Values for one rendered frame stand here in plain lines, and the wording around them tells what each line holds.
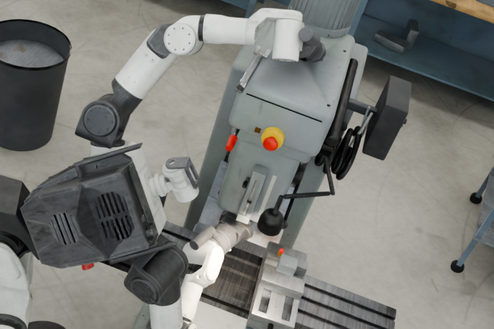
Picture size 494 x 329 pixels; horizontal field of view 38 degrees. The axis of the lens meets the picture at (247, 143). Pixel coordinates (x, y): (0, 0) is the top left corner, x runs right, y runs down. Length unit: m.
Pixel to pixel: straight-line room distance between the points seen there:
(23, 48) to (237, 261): 2.14
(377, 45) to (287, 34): 4.27
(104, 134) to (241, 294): 0.96
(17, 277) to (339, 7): 1.17
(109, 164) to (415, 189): 3.44
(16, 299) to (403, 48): 4.40
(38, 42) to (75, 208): 2.67
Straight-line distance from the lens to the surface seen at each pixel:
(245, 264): 2.61
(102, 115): 1.76
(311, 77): 1.93
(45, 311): 3.56
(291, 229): 2.87
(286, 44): 1.73
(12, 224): 1.90
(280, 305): 2.44
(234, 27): 1.74
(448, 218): 4.91
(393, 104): 2.29
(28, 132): 4.22
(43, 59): 4.19
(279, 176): 2.13
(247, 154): 2.10
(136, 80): 1.78
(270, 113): 1.85
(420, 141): 5.48
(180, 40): 1.73
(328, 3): 2.09
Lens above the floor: 2.86
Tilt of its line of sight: 37 degrees down
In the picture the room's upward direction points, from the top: 19 degrees clockwise
